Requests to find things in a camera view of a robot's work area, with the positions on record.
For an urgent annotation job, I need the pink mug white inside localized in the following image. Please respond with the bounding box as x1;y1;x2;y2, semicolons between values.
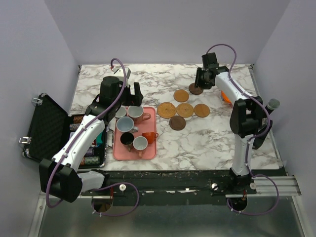
127;106;151;124

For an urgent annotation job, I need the dark wood coaster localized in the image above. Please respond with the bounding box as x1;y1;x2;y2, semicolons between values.
169;116;186;131
189;83;203;95

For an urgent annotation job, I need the light wood coaster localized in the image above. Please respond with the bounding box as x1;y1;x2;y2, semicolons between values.
173;89;189;103
194;104;210;118

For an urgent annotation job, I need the woven rattan coaster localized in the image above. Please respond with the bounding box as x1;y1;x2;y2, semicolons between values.
176;103;194;118
157;102;176;119

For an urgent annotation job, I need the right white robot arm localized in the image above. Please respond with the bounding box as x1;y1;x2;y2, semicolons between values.
195;52;265;194

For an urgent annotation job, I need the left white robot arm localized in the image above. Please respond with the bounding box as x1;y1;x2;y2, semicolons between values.
39;76;144;202

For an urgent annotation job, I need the small white cup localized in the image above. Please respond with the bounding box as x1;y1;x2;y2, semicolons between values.
115;106;127;120

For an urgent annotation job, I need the light blue cup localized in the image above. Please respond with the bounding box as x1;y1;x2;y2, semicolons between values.
116;117;139;133

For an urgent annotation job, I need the black cup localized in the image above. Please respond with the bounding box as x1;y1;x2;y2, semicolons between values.
120;132;134;152

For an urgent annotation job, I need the orange red cup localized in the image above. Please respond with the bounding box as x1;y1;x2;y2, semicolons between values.
142;132;158;144

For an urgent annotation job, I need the pink plastic tray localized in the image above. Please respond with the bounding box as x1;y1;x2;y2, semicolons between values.
113;107;157;160

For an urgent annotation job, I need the black grey microphone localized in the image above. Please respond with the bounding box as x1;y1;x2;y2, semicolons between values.
265;98;280;115

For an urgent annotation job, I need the black poker chip case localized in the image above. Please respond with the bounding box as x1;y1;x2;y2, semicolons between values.
19;93;107;169

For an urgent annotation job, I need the black microphone stand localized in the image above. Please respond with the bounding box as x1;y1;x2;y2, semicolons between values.
252;118;273;150

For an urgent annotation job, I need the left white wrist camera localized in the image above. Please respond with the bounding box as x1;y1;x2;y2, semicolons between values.
113;67;131;86

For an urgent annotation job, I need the white cup brown handle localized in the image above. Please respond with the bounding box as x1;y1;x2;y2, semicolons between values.
133;136;148;158

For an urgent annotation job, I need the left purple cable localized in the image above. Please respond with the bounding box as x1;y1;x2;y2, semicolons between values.
46;58;140;218

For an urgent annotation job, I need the purple cable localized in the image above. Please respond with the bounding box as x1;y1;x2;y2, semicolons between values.
206;43;280;215
46;58;140;218

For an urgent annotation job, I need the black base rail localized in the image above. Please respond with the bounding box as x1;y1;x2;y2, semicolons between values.
80;170;289;207

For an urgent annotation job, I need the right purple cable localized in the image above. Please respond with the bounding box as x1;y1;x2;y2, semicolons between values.
206;43;280;215

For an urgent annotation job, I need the aluminium rail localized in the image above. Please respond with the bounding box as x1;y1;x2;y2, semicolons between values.
226;175;302;198

